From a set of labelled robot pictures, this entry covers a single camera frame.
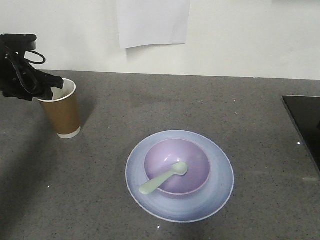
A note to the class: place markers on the light green plastic spoon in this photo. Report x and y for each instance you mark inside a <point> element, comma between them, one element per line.
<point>149,187</point>

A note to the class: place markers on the light blue plate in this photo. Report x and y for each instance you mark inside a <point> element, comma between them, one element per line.
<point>200,193</point>

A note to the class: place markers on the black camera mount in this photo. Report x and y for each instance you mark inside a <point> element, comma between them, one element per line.
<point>19,42</point>

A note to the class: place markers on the white paper sheet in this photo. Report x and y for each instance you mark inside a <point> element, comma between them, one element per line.
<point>152,22</point>

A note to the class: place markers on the black induction cooktop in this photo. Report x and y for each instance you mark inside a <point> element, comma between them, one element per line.
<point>304,112</point>

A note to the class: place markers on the purple plastic bowl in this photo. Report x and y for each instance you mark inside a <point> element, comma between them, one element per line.
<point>164,154</point>

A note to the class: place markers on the brown paper cup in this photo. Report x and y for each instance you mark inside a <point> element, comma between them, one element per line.
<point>62,110</point>

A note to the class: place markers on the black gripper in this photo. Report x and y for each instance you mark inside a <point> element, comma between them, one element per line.
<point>18,79</point>

